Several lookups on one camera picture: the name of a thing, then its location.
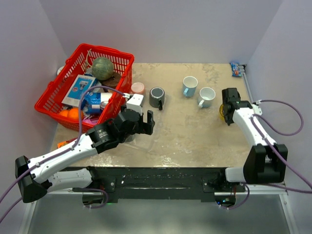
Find yellow mug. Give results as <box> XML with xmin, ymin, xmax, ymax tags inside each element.
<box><xmin>219</xmin><ymin>104</ymin><xmax>225</xmax><ymax>121</ymax></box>

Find blue white round mug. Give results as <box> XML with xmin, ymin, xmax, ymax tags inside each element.
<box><xmin>197</xmin><ymin>87</ymin><xmax>216</xmax><ymax>108</ymax></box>

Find dark grey mug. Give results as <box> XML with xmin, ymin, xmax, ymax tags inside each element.
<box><xmin>149</xmin><ymin>87</ymin><xmax>165</xmax><ymax>111</ymax></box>

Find light blue square mug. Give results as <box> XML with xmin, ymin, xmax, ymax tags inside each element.
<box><xmin>182</xmin><ymin>76</ymin><xmax>198</xmax><ymax>98</ymax></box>

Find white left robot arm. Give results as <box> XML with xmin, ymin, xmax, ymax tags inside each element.
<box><xmin>15</xmin><ymin>109</ymin><xmax>155</xmax><ymax>203</ymax></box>

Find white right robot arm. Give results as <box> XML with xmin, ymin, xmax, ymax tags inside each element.
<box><xmin>217</xmin><ymin>88</ymin><xmax>288</xmax><ymax>192</ymax></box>

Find pink mug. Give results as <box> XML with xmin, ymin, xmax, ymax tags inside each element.
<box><xmin>131</xmin><ymin>82</ymin><xmax>146</xmax><ymax>95</ymax></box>

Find clear plastic tray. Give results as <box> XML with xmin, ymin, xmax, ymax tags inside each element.
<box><xmin>123</xmin><ymin>123</ymin><xmax>159</xmax><ymax>152</ymax></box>

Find blue candy packet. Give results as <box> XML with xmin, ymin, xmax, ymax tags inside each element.
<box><xmin>230</xmin><ymin>62</ymin><xmax>244</xmax><ymax>77</ymax></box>

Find purple can silver top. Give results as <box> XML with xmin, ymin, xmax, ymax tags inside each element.
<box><xmin>100</xmin><ymin>101</ymin><xmax>108</xmax><ymax>111</ymax></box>

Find pink purple packet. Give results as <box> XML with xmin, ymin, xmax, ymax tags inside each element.
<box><xmin>82</xmin><ymin>116</ymin><xmax>99</xmax><ymax>126</ymax></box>

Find brown wooden lid jar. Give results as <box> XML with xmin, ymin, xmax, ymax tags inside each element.
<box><xmin>100</xmin><ymin>72</ymin><xmax>121</xmax><ymax>89</ymax></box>

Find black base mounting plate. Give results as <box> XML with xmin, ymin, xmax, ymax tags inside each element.
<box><xmin>82</xmin><ymin>166</ymin><xmax>246</xmax><ymax>205</ymax></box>

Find red plastic shopping basket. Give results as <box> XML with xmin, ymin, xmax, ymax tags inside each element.
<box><xmin>34</xmin><ymin>43</ymin><xmax>135</xmax><ymax>131</ymax></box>

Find orange fruit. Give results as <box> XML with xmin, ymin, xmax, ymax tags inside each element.
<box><xmin>67</xmin><ymin>108</ymin><xmax>84</xmax><ymax>121</ymax></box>
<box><xmin>59</xmin><ymin>109</ymin><xmax>69</xmax><ymax>117</ymax></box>

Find green netted melon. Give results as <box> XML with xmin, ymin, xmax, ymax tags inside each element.
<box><xmin>92</xmin><ymin>57</ymin><xmax>114</xmax><ymax>80</ymax></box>

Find blue razor box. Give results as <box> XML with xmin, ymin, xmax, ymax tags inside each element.
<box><xmin>61</xmin><ymin>75</ymin><xmax>97</xmax><ymax>107</ymax></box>

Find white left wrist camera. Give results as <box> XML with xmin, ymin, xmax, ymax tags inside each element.
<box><xmin>123</xmin><ymin>93</ymin><xmax>144</xmax><ymax>115</ymax></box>

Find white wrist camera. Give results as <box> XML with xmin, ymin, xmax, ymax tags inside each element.
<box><xmin>252</xmin><ymin>102</ymin><xmax>262</xmax><ymax>116</ymax></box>
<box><xmin>123</xmin><ymin>93</ymin><xmax>144</xmax><ymax>115</ymax></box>

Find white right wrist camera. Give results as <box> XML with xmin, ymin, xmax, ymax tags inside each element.
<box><xmin>252</xmin><ymin>102</ymin><xmax>262</xmax><ymax>116</ymax></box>

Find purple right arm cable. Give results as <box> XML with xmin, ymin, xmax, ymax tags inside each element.
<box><xmin>251</xmin><ymin>99</ymin><xmax>312</xmax><ymax>191</ymax></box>

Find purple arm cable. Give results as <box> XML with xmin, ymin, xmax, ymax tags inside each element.
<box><xmin>0</xmin><ymin>85</ymin><xmax>127</xmax><ymax>220</ymax></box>
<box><xmin>251</xmin><ymin>99</ymin><xmax>312</xmax><ymax>191</ymax></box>

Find aluminium frame rail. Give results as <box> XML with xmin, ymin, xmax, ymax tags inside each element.
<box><xmin>241</xmin><ymin>63</ymin><xmax>299</xmax><ymax>234</ymax></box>

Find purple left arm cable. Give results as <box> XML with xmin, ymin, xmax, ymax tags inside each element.
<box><xmin>0</xmin><ymin>85</ymin><xmax>127</xmax><ymax>220</ymax></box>

